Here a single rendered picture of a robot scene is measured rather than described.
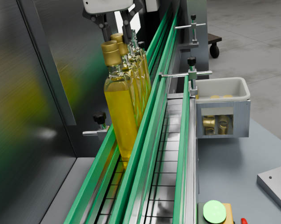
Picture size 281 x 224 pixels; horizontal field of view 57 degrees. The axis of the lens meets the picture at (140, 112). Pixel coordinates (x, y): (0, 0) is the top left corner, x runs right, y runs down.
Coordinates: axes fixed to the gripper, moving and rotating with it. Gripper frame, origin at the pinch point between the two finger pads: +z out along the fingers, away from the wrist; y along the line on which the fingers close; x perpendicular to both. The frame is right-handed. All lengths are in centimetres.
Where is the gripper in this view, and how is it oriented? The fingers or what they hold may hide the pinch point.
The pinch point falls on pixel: (117, 34)
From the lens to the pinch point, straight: 59.6
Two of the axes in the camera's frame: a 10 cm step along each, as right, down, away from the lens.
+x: 1.8, -5.3, 8.3
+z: 1.7, 8.5, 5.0
